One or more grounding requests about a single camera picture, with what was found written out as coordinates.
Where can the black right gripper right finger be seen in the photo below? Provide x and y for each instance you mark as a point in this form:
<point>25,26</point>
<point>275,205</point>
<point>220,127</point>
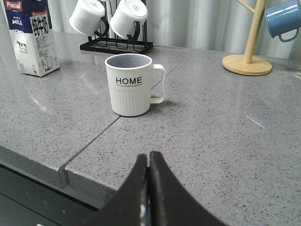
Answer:
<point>170,203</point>

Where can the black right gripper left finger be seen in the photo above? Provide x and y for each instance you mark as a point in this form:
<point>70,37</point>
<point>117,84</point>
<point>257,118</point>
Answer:
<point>129,205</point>

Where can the cream HOME cup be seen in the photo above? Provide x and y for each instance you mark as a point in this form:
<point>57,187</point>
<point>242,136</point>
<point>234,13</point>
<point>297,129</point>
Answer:
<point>130,79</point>

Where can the white blue milk carton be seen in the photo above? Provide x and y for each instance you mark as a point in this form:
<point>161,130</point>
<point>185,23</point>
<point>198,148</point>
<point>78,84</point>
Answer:
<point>32,36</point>

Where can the wooden mug tree stand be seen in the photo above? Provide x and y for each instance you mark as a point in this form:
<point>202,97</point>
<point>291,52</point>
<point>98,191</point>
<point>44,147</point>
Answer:
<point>248,64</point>

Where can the right white hanging mug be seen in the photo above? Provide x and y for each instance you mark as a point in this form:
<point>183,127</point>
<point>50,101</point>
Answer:
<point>128,18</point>

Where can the white hanging mug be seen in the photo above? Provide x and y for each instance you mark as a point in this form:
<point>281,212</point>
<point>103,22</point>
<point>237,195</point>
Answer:
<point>88,18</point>
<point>128,18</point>

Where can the left white hanging mug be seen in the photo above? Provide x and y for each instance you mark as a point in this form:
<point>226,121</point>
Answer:
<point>88,18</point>

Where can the blue enamel mug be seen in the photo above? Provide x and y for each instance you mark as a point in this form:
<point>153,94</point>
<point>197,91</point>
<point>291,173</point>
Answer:
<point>284,18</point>

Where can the black wire mug rack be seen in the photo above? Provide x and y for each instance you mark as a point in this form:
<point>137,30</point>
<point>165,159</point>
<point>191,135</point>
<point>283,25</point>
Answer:
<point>112,43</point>

